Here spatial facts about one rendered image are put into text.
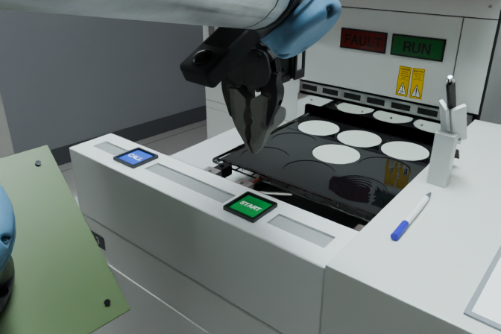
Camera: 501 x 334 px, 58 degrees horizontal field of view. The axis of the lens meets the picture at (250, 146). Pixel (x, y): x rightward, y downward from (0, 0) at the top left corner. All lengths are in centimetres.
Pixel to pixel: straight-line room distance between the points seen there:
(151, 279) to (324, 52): 69
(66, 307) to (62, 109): 248
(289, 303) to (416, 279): 17
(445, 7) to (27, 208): 86
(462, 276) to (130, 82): 291
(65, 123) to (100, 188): 228
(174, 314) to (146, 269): 9
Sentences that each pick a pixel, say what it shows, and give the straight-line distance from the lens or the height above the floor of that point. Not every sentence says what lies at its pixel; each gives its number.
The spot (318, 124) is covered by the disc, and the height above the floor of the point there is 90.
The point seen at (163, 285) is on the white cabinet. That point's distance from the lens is 83.
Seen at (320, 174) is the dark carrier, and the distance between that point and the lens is 89.
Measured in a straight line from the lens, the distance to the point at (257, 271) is 63.
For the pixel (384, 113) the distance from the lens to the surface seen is 114.
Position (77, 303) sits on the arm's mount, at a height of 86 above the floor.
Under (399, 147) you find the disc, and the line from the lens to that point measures 104.
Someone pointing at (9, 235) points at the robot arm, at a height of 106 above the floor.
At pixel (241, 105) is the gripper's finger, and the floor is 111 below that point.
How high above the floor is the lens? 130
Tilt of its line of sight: 24 degrees down
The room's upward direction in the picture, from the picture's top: straight up
